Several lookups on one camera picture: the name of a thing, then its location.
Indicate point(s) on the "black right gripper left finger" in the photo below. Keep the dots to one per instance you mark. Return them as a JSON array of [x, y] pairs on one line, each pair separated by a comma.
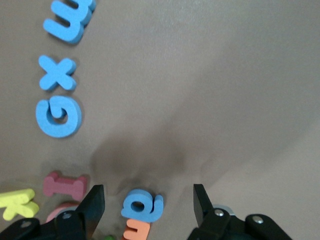
[[75, 225]]

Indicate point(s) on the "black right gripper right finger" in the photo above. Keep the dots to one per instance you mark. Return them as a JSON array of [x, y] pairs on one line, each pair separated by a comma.
[[220, 227]]

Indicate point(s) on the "green foam letter N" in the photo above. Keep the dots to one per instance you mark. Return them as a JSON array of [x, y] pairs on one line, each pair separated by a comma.
[[108, 237]]

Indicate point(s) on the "blue foam letter P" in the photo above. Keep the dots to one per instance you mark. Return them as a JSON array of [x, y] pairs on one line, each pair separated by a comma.
[[142, 196]]

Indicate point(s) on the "blue foam letter G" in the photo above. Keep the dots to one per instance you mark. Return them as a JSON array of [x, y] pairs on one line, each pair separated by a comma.
[[75, 117]]

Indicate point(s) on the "blue foam letter X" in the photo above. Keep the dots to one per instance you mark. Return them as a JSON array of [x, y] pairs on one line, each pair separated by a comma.
[[58, 73]]

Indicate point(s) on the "blue foam letter M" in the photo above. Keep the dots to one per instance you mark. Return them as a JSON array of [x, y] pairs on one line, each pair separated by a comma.
[[67, 32]]

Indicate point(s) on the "pink foam letter Q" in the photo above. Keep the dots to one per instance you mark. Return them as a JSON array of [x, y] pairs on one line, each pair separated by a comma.
[[58, 211]]

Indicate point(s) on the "dark red foam letter I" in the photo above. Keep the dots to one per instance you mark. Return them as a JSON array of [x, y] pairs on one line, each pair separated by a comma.
[[65, 186]]

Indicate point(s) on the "yellow foam letter K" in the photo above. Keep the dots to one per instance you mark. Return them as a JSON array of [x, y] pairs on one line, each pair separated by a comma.
[[17, 200]]

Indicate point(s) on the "orange foam letter E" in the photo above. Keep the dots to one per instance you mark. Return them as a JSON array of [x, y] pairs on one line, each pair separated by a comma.
[[140, 231]]

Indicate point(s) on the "brown table cover mat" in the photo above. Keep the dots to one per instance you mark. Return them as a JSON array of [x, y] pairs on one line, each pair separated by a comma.
[[225, 75]]

